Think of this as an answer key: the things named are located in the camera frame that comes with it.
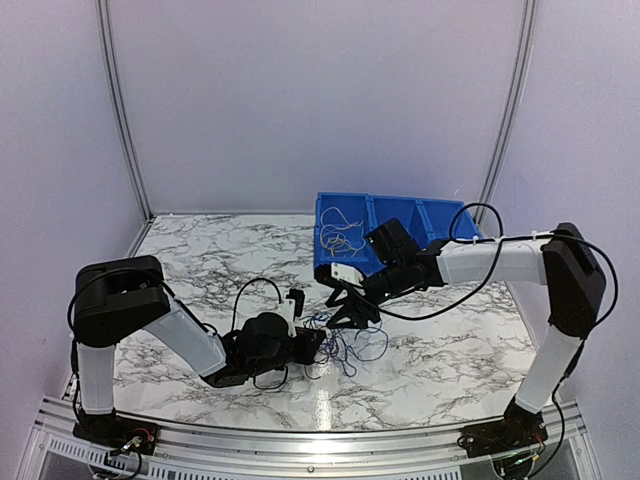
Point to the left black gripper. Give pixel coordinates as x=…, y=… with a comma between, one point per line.
x=308, y=346

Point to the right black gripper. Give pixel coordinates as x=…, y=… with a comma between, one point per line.
x=357, y=309

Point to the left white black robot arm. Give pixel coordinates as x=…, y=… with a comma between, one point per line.
x=113, y=300

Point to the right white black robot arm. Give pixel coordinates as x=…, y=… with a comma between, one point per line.
x=560, y=260

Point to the left blue storage bin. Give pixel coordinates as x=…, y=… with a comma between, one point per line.
x=341, y=225

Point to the blue storage bin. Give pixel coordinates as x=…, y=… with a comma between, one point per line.
x=341, y=225
x=406, y=210
x=439, y=215

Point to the middle blue storage bin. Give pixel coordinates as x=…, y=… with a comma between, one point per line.
x=406, y=210

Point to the right blue storage bin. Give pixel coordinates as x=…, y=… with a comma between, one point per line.
x=439, y=215

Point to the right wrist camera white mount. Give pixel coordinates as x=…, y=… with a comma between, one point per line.
x=327, y=274

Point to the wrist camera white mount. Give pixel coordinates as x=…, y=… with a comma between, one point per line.
x=327, y=274
x=291, y=308

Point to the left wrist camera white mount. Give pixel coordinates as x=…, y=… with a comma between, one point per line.
x=291, y=308

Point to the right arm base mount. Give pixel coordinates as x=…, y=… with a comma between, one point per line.
x=496, y=437

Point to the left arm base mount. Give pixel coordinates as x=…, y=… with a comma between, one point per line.
x=115, y=431

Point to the aluminium front rail frame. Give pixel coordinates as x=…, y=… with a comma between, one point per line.
x=192, y=451

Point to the right aluminium corner post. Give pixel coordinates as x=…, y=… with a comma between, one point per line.
x=525, y=46

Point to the aluminium corner post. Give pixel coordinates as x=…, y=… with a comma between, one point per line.
x=108, y=46
x=525, y=46

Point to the left aluminium corner post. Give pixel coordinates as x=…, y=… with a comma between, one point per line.
x=108, y=46

